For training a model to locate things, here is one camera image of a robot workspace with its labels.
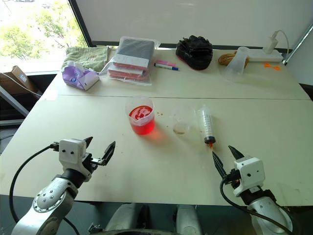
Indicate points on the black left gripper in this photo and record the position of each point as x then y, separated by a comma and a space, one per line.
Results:
89, 166

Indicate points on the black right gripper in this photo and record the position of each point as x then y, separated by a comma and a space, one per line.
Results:
232, 177

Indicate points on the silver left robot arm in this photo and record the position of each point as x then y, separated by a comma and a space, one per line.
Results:
49, 195

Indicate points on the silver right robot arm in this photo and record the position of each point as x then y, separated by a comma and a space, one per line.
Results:
266, 210

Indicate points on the clear plastic syringe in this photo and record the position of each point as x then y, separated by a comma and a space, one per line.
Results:
206, 122

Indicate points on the beaker with red liquid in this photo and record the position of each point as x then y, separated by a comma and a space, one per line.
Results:
141, 120

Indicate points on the small clear plastic cup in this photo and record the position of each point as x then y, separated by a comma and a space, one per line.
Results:
182, 122

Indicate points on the tall clear plastic cup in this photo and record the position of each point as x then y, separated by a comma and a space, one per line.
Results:
237, 62

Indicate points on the silver rounded body shell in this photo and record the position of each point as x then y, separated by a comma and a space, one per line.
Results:
188, 219
124, 218

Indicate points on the purple tissue pack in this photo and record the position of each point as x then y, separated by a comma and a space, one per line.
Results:
78, 77

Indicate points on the red edged book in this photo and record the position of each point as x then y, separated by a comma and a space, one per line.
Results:
124, 73

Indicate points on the clear plastic zip bag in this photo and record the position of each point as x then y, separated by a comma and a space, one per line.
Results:
129, 63

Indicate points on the green towel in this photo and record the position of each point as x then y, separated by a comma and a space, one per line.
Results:
88, 57

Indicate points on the small orange plastic piece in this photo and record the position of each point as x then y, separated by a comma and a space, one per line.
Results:
267, 64
277, 67

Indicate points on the grey cover notebook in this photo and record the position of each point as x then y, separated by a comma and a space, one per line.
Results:
135, 51

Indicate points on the brown cardboard box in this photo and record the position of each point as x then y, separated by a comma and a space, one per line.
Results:
17, 80

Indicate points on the white marker with blue cap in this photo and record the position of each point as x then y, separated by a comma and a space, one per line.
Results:
166, 66

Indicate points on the pink marker pen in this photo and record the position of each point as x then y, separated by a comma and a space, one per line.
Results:
166, 62

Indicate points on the white power strip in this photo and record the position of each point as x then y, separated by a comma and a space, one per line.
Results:
266, 56

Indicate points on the black gloves pile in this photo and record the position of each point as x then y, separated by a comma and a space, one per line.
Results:
194, 52

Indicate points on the white plug-in charger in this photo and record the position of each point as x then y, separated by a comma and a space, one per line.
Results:
270, 44

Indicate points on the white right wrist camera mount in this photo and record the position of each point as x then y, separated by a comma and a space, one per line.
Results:
249, 173

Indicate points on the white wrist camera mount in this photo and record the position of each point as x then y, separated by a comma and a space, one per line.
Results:
249, 173
71, 151

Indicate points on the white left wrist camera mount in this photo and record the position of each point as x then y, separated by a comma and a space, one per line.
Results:
71, 151

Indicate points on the grey metal frame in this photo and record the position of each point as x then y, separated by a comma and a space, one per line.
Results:
12, 101

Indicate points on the black window frame post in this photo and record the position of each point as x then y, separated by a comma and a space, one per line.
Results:
82, 23

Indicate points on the silver metal wall rail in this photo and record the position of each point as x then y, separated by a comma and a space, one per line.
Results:
299, 41

